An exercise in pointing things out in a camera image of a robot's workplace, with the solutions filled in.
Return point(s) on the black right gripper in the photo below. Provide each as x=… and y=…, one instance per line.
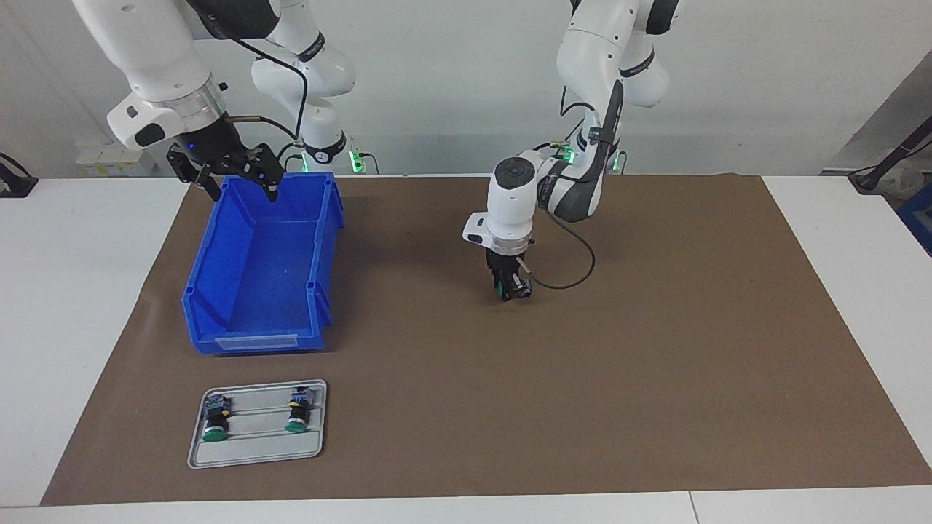
x=215, y=142

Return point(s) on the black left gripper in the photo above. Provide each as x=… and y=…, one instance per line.
x=508, y=263

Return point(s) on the green push button switch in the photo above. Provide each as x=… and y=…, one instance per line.
x=215, y=418
x=298, y=411
x=502, y=294

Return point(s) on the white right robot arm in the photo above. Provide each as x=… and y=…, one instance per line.
x=145, y=51

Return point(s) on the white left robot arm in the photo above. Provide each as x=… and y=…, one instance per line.
x=582, y=51

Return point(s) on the brown table mat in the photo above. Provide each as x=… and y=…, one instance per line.
x=510, y=400

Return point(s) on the blue plastic storage bin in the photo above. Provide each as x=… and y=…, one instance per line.
x=269, y=276

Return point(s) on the green-lit base connector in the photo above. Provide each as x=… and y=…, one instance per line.
x=562, y=153
x=355, y=160

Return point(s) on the black table clamp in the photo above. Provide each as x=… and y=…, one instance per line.
x=14, y=185

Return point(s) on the grey metal tray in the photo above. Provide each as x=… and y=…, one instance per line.
x=255, y=453

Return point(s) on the blue crate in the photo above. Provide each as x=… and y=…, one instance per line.
x=919, y=215

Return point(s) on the white wall power strip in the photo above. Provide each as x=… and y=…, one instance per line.
x=109, y=156

